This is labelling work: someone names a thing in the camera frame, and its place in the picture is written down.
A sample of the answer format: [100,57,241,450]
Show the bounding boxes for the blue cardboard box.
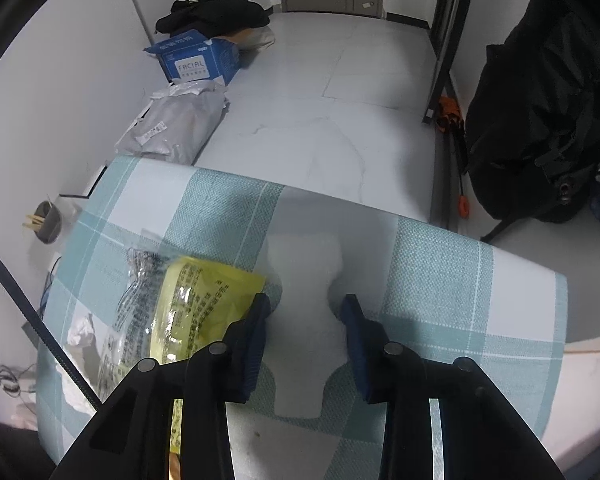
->
[142,30,241,86]

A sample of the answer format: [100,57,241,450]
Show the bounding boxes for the teal checked tablecloth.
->
[35,155,568,480]

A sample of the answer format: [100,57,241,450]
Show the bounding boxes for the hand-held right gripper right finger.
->
[340,294,566,480]

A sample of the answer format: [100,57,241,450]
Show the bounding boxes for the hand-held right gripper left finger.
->
[50,292,272,480]

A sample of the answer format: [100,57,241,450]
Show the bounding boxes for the yellow and clear plastic wrapper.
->
[96,247,268,466]

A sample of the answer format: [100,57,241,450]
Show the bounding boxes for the black backpack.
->
[465,0,600,226]

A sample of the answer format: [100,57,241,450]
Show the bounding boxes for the black metal rack frame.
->
[422,0,476,126]

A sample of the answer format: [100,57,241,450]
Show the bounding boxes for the tangle of cables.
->
[0,340,37,396]

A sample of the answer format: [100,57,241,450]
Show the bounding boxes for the pile of black clothes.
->
[155,0,272,36]

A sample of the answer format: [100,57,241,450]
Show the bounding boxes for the small crumpled white tissue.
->
[55,360,98,413]

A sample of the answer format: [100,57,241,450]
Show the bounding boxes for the beige bag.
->
[230,26,276,53]

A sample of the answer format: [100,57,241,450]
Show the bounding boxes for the orange tool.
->
[436,96,465,137]

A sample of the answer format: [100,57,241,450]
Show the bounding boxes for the grey cup with wooden sticks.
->
[22,201,63,245]

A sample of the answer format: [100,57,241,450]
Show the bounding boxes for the black cable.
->
[0,239,102,413]

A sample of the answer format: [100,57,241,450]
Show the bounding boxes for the white foam piece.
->
[266,232,348,420]

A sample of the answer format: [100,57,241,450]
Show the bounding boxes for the grey plastic mailer bag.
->
[115,85,230,166]

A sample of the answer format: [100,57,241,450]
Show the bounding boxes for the white plastic mailer bag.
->
[152,81,228,100]

